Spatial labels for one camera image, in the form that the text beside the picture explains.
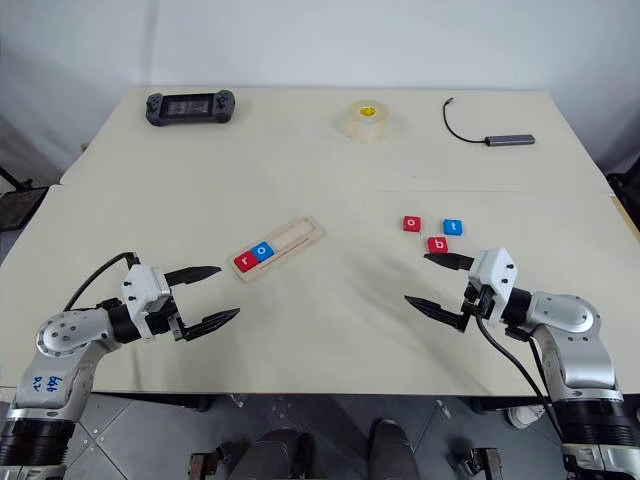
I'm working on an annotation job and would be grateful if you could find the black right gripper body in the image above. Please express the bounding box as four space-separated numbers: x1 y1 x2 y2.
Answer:
460 281 495 322

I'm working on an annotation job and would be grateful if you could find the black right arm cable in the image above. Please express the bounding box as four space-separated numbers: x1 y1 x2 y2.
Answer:
472 299 569 444

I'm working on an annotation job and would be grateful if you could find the white sneaker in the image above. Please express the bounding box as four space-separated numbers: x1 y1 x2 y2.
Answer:
508 403 547 429

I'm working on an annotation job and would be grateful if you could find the blue letter tile o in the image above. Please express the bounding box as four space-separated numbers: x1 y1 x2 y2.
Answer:
249 242 278 265

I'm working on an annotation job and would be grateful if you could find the black stand with mesh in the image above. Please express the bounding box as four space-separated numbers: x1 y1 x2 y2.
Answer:
0 163 49 232

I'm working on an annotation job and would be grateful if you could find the grey USB hub with cable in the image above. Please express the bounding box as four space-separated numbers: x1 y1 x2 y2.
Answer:
442 97 537 150

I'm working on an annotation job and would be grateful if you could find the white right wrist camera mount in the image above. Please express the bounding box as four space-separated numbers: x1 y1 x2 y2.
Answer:
467 247 522 326

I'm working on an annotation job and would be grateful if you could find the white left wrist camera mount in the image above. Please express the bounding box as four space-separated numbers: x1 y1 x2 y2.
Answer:
121 264 174 342

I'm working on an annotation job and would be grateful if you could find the dark rounded shape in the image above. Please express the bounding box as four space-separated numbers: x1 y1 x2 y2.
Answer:
234 429 316 480
368 418 421 480

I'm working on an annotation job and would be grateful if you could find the rusty metal foot bracket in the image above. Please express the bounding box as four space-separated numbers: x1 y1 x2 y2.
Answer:
189 449 227 480
449 446 504 480

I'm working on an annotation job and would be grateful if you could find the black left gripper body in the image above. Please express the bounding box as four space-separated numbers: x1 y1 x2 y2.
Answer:
144 287 185 343

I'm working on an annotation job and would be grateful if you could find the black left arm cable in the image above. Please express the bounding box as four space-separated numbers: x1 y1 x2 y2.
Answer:
63 251 141 314

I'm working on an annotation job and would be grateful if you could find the black handheld game console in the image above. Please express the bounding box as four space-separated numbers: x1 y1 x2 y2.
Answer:
144 89 238 129

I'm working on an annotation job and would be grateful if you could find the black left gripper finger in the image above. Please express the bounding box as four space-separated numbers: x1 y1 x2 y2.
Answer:
180 308 243 343
166 264 223 289

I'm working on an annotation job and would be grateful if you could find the clear packing tape roll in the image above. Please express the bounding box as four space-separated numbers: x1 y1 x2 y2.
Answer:
342 99 393 144

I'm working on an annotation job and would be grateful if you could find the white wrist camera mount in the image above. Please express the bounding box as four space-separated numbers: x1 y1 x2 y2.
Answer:
467 247 522 326
121 264 174 342

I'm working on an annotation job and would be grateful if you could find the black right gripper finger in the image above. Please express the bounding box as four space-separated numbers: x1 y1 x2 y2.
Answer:
403 294 469 333
423 252 475 272

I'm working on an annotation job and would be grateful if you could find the wooden letter tray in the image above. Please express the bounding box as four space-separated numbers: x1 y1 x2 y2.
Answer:
231 215 329 284

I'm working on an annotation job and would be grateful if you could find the black table frame bar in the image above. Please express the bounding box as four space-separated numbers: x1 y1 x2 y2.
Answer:
92 392 547 414

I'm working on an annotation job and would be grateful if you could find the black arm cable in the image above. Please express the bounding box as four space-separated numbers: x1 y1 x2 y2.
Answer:
63 251 141 314
472 299 569 444

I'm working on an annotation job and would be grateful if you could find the black equipment at room edge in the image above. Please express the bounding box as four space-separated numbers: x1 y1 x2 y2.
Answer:
606 158 640 217

